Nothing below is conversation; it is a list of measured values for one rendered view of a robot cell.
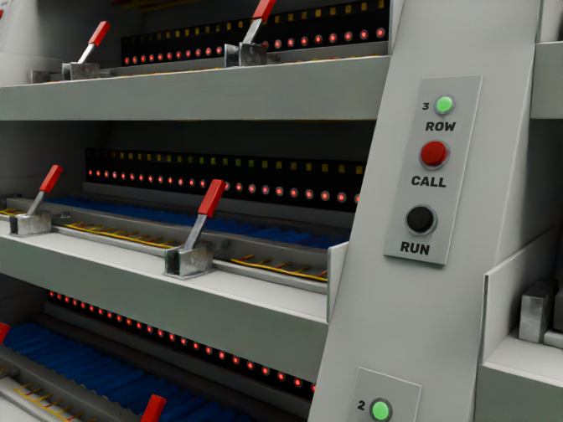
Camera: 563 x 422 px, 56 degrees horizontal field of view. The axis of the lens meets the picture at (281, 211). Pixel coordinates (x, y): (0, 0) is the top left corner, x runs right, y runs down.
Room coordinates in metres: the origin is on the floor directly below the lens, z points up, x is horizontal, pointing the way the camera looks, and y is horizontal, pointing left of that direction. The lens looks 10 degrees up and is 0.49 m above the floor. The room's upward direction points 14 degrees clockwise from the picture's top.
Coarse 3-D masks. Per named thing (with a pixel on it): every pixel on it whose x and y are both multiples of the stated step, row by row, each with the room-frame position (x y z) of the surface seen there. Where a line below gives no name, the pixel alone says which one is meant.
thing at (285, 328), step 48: (0, 192) 0.76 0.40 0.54; (96, 192) 0.80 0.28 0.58; (144, 192) 0.73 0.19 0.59; (0, 240) 0.61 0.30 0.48; (48, 240) 0.59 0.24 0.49; (48, 288) 0.57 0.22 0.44; (96, 288) 0.51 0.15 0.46; (144, 288) 0.46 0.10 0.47; (192, 288) 0.42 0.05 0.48; (240, 288) 0.42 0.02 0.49; (288, 288) 0.42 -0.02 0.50; (336, 288) 0.34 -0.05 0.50; (192, 336) 0.44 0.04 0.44; (240, 336) 0.40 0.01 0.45; (288, 336) 0.37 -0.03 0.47
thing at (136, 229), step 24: (72, 216) 0.65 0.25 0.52; (96, 216) 0.62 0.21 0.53; (120, 216) 0.60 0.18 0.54; (144, 240) 0.57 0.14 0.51; (168, 240) 0.54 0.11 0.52; (216, 240) 0.50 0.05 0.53; (240, 240) 0.48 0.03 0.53; (264, 240) 0.48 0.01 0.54; (264, 264) 0.47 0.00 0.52; (288, 264) 0.45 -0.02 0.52; (312, 264) 0.44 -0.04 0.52
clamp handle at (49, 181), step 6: (54, 168) 0.62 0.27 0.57; (60, 168) 0.62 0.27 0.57; (48, 174) 0.62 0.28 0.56; (54, 174) 0.62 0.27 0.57; (48, 180) 0.62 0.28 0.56; (54, 180) 0.62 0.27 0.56; (42, 186) 0.62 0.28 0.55; (48, 186) 0.62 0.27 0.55; (42, 192) 0.62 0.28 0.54; (48, 192) 0.62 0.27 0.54; (36, 198) 0.62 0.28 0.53; (42, 198) 0.62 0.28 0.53; (36, 204) 0.61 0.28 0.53; (30, 210) 0.61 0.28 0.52; (36, 210) 0.62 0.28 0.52
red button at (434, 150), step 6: (426, 144) 0.32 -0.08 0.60; (432, 144) 0.31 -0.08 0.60; (438, 144) 0.31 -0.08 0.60; (426, 150) 0.32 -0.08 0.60; (432, 150) 0.31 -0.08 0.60; (438, 150) 0.31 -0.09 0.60; (444, 150) 0.31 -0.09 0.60; (426, 156) 0.32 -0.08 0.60; (432, 156) 0.31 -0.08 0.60; (438, 156) 0.31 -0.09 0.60; (444, 156) 0.31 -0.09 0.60; (426, 162) 0.32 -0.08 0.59; (432, 162) 0.31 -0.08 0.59; (438, 162) 0.31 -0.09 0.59
